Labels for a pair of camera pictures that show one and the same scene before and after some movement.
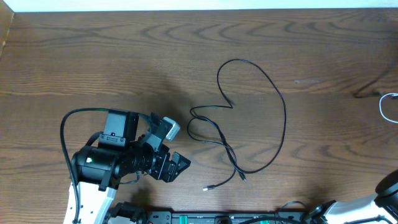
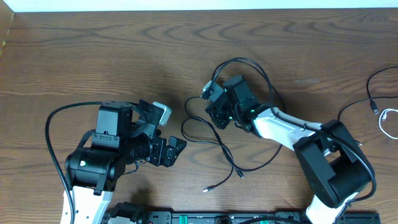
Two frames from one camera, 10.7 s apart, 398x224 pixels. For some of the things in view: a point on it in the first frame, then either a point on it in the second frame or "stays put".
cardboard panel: (6, 17) stays put
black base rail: (209, 218) stays put
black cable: (357, 96) → (371, 99)
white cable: (380, 106) → (384, 118)
